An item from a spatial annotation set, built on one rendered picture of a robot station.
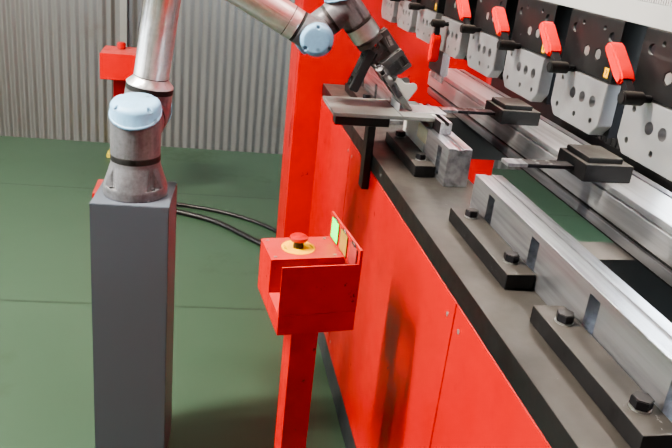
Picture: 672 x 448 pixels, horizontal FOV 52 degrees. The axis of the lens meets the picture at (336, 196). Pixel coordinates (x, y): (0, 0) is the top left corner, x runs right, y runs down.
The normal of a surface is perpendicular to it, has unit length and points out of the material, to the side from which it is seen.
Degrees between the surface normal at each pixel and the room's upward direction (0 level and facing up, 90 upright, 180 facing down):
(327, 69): 90
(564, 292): 90
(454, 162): 90
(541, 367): 0
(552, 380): 0
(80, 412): 0
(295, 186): 90
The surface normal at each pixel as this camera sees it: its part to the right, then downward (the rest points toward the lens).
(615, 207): -0.98, -0.04
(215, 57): 0.11, 0.36
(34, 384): 0.11, -0.93
